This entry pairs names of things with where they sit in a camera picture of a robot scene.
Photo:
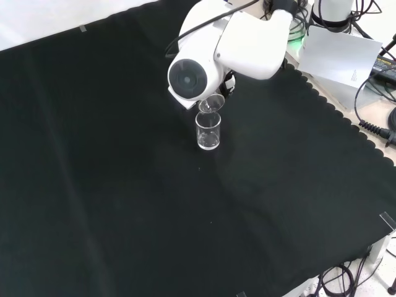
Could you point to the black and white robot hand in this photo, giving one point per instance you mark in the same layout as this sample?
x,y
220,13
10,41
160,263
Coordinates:
x,y
228,85

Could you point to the clear glass beaker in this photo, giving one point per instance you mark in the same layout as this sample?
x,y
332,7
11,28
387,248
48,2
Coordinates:
x,y
208,133
213,103

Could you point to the pale board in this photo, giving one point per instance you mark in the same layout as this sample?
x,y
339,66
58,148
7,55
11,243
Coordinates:
x,y
334,55

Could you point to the black bench cloth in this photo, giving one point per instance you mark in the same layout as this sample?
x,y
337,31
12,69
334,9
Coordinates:
x,y
123,185

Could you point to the clear cloth clip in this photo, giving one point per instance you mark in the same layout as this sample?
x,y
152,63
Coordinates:
x,y
387,220
83,28
241,294

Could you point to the black power adapter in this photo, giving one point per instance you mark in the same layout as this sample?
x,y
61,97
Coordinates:
x,y
385,66

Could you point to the black tripod leg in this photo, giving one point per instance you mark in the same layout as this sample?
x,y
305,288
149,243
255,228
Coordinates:
x,y
388,46

